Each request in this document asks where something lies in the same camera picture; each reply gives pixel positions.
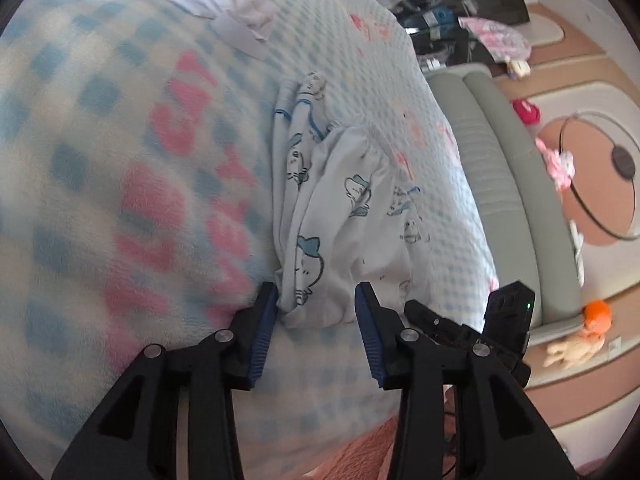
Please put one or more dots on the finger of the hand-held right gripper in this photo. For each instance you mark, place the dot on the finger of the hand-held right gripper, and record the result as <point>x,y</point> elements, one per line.
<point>430,317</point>

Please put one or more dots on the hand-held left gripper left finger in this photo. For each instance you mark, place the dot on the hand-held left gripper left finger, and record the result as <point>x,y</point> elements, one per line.
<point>262,330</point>

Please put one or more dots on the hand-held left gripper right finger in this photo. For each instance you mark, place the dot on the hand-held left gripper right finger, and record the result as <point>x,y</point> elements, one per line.
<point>367,340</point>

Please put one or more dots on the white cartoon print pajama pants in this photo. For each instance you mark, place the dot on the white cartoon print pajama pants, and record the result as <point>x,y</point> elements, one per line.
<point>350,220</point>

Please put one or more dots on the beige plush toy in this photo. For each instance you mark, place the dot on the beige plush toy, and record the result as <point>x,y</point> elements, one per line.
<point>570,352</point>

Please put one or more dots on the orange plush toy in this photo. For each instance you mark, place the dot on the orange plush toy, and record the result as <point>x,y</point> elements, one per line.
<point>597,317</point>

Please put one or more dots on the beige padded headboard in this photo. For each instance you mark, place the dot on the beige padded headboard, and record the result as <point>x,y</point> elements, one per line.
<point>500,185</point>

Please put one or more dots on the pink plush toy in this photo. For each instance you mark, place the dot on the pink plush toy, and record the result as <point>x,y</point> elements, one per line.
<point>560,165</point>

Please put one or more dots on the red plush toy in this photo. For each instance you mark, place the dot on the red plush toy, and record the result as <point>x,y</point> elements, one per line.
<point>527,110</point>

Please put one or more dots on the checkered cartoon print blanket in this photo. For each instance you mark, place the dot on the checkered cartoon print blanket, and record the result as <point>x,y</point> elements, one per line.
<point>100,160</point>

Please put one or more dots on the small yellow toy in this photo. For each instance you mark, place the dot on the small yellow toy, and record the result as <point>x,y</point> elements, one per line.
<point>520,67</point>

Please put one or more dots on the pink floral cloth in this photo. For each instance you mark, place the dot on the pink floral cloth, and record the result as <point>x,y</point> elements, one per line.
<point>495,40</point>

